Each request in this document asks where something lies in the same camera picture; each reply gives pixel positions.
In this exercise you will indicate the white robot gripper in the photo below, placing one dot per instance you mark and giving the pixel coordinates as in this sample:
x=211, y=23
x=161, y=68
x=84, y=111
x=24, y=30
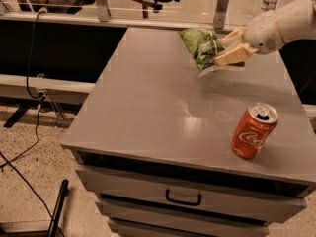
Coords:
x=263, y=34

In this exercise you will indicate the green jalapeno chip bag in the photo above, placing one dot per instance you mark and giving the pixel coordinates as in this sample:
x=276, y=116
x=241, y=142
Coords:
x=204, y=45

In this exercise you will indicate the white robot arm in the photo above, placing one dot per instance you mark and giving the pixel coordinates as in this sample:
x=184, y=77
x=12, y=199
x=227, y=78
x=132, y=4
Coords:
x=297, y=21

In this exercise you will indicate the orange coke can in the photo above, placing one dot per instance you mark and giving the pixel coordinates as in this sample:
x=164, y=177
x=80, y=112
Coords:
x=254, y=127

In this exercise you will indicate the grey drawer cabinet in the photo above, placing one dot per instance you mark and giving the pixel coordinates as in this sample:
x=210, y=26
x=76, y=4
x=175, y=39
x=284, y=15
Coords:
x=152, y=124

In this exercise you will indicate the black metal stand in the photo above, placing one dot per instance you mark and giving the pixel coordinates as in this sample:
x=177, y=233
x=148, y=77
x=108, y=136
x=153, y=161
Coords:
x=41, y=228

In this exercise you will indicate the metal bracket post middle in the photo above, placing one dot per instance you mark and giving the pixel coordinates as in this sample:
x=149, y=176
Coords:
x=220, y=14

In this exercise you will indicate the metal bracket post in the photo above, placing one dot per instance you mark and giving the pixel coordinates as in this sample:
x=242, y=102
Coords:
x=102, y=10
x=220, y=14

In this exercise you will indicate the metal bracket post left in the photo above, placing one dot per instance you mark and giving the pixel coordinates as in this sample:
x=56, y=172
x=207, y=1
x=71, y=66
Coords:
x=102, y=10

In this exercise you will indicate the black drawer handle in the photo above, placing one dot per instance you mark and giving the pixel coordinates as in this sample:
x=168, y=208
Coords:
x=171, y=197

